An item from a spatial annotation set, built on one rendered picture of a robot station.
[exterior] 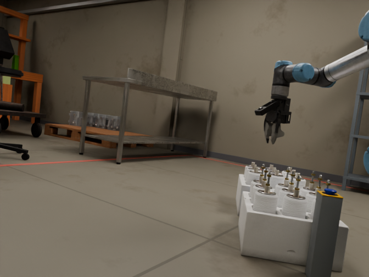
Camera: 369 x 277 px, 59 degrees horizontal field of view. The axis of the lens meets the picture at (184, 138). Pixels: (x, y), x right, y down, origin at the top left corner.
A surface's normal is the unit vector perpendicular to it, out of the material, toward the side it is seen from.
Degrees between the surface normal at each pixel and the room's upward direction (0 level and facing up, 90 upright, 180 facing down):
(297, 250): 90
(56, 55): 90
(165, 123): 90
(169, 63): 90
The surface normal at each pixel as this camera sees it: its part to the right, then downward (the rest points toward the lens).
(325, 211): -0.13, 0.05
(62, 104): -0.56, -0.01
